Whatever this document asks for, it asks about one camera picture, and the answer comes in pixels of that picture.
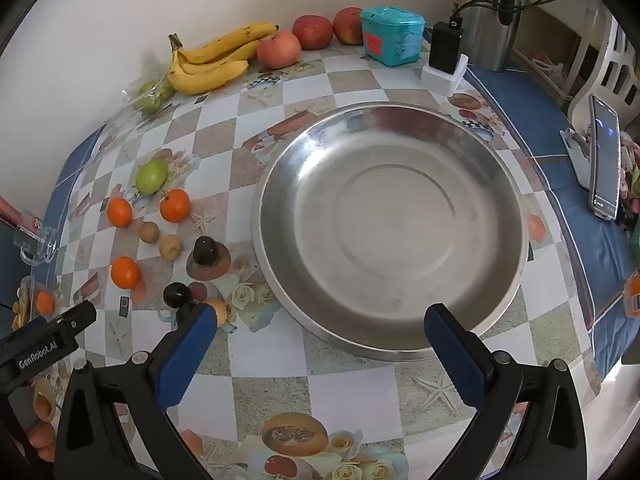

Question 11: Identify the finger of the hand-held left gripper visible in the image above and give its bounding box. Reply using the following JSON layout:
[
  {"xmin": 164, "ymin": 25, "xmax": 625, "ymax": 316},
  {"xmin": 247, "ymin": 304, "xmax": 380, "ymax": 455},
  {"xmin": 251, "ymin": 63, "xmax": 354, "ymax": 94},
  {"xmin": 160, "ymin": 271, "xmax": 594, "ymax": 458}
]
[{"xmin": 50, "ymin": 301, "xmax": 97, "ymax": 333}]

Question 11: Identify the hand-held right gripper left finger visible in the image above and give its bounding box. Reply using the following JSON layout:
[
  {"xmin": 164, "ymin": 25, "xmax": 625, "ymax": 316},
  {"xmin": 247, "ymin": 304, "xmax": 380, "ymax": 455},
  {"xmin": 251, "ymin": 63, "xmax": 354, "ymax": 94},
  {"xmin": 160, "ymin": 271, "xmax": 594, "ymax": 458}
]
[{"xmin": 52, "ymin": 301, "xmax": 218, "ymax": 480}]

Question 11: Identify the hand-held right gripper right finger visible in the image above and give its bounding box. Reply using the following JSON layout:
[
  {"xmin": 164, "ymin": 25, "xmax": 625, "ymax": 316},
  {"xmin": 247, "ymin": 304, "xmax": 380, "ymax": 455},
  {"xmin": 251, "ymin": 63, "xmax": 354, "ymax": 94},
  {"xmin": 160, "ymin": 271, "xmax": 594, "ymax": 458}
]
[{"xmin": 424, "ymin": 302, "xmax": 591, "ymax": 480}]

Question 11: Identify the dark purple fruit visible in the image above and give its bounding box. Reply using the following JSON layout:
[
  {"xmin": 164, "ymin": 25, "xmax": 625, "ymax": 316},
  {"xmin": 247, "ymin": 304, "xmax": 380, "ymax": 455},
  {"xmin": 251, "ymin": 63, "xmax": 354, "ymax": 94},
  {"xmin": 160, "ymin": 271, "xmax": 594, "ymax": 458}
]
[
  {"xmin": 193, "ymin": 236, "xmax": 218, "ymax": 267},
  {"xmin": 163, "ymin": 282, "xmax": 192, "ymax": 310}
]

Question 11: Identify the large steel basin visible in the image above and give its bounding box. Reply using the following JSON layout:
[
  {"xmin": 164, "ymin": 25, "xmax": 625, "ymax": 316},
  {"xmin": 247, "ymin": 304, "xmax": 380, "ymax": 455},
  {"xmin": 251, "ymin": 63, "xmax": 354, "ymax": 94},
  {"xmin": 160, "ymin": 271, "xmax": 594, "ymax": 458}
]
[{"xmin": 251, "ymin": 101, "xmax": 531, "ymax": 361}]

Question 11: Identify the clear plastic snack bag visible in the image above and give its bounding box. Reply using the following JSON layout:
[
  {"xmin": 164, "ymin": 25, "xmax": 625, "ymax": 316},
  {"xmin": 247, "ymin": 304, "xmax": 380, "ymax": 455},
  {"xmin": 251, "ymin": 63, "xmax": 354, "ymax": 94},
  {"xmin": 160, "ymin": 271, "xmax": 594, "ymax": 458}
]
[{"xmin": 12, "ymin": 277, "xmax": 63, "ymax": 333}]

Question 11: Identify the clear glass cup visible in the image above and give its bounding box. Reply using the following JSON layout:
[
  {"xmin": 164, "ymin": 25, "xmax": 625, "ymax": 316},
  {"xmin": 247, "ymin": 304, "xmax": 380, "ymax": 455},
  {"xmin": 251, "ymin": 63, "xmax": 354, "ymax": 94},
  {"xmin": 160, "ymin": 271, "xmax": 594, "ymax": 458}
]
[{"xmin": 14, "ymin": 212, "xmax": 60, "ymax": 266}]

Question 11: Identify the red-brown bar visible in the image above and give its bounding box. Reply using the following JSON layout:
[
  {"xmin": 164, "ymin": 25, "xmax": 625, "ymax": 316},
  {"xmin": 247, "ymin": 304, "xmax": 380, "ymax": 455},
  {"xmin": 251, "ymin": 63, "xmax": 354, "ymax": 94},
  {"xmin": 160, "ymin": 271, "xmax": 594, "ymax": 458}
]
[{"xmin": 0, "ymin": 195, "xmax": 32, "ymax": 228}]

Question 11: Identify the checkered printed tablecloth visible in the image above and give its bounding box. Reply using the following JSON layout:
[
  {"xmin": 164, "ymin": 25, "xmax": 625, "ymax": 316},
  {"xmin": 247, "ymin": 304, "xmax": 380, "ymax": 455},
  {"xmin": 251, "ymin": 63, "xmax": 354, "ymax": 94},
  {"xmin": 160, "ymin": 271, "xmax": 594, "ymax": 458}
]
[{"xmin": 30, "ymin": 35, "xmax": 638, "ymax": 480}]

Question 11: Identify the orange container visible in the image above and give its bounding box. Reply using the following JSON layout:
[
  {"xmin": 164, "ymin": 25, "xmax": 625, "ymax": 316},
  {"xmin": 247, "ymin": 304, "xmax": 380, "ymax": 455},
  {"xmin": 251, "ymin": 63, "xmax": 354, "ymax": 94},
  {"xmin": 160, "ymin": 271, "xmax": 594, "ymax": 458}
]
[{"xmin": 625, "ymin": 272, "xmax": 640, "ymax": 318}]

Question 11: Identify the grey phone stand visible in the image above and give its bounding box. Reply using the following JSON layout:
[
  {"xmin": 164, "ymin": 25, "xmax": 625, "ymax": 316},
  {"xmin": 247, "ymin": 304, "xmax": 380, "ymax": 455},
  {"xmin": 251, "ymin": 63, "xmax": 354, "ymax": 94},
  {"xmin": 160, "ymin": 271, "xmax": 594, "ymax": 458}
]
[{"xmin": 559, "ymin": 127, "xmax": 596, "ymax": 188}]

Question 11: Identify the smartphone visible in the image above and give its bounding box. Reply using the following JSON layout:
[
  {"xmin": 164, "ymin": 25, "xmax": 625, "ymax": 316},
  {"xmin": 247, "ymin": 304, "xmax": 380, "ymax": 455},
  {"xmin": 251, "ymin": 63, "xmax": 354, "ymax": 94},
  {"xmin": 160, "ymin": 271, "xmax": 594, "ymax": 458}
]
[{"xmin": 587, "ymin": 94, "xmax": 622, "ymax": 221}]

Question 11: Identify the colourful clutter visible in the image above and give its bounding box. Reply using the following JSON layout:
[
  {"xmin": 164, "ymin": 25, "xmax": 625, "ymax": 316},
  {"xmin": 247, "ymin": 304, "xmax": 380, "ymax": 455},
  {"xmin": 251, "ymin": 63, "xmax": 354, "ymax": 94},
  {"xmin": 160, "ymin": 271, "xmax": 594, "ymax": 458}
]
[{"xmin": 620, "ymin": 130, "xmax": 640, "ymax": 226}]

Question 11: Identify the yellow banana bunch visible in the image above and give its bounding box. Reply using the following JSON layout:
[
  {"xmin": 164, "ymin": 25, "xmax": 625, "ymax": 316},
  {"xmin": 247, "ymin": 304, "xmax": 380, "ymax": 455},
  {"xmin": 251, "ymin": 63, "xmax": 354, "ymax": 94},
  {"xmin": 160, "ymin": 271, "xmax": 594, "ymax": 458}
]
[{"xmin": 166, "ymin": 22, "xmax": 280, "ymax": 96}]

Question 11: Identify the black power adapter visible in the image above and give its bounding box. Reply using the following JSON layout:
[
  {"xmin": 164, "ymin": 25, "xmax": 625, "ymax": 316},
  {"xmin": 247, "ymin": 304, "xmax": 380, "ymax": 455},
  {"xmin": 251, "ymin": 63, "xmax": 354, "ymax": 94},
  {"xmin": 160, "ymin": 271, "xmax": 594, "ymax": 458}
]
[{"xmin": 428, "ymin": 20, "xmax": 463, "ymax": 76}]

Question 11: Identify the pale red apple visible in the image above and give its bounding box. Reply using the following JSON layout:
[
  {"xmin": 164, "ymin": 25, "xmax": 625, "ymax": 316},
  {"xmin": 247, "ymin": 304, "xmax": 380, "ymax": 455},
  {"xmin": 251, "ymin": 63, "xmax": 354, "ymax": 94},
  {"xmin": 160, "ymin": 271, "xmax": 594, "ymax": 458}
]
[{"xmin": 256, "ymin": 30, "xmax": 302, "ymax": 70}]

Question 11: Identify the white plastic chair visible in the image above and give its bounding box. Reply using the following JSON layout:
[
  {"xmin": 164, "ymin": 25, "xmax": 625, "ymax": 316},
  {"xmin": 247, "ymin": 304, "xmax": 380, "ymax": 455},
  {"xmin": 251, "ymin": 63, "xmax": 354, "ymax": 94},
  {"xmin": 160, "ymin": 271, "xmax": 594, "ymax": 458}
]
[{"xmin": 567, "ymin": 10, "xmax": 640, "ymax": 131}]

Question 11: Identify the steel thermos jug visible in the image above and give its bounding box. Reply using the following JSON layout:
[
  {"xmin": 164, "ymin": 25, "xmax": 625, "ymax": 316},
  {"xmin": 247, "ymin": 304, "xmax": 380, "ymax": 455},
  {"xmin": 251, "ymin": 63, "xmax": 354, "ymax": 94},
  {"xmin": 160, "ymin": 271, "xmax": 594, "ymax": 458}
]
[{"xmin": 452, "ymin": 0, "xmax": 526, "ymax": 73}]

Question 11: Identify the teal plastic box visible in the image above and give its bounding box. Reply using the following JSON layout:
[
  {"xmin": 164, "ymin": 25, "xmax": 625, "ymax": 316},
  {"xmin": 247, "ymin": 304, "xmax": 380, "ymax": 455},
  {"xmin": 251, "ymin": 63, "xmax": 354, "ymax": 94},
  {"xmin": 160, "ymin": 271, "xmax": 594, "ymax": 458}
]
[{"xmin": 360, "ymin": 6, "xmax": 427, "ymax": 67}]

